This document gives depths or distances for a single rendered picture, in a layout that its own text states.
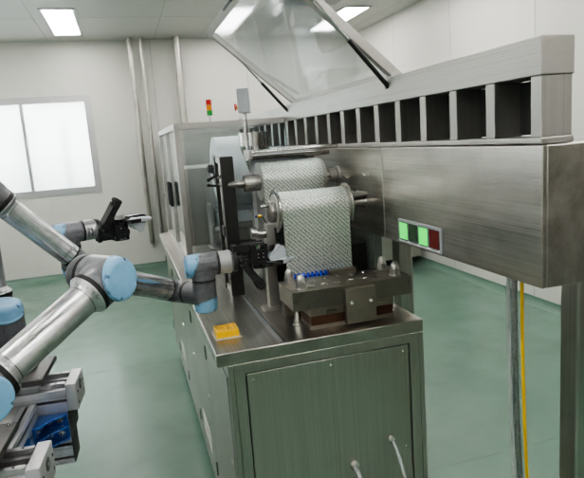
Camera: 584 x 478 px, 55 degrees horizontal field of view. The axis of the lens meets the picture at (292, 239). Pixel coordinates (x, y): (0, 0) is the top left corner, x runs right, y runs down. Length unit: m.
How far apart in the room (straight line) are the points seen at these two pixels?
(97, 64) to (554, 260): 6.61
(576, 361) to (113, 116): 6.48
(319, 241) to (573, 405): 0.90
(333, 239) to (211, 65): 5.74
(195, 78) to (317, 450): 6.11
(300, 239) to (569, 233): 0.91
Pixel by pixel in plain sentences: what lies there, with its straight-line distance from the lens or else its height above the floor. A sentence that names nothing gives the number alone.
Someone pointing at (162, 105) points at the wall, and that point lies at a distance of 7.40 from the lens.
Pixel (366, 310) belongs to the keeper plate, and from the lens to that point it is 1.80.
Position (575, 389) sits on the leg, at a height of 0.85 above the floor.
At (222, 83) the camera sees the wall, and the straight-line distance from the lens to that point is 7.51.
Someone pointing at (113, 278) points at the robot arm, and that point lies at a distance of 1.53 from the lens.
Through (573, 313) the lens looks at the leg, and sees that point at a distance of 1.49.
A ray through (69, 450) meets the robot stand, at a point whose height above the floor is 0.55.
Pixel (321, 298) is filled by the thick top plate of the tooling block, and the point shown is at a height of 1.00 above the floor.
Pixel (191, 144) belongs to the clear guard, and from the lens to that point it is 2.85.
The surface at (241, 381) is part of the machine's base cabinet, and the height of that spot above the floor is 0.81.
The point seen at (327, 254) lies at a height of 1.09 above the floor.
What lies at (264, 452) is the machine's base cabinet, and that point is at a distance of 1.82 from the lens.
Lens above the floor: 1.49
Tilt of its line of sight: 10 degrees down
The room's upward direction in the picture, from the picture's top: 4 degrees counter-clockwise
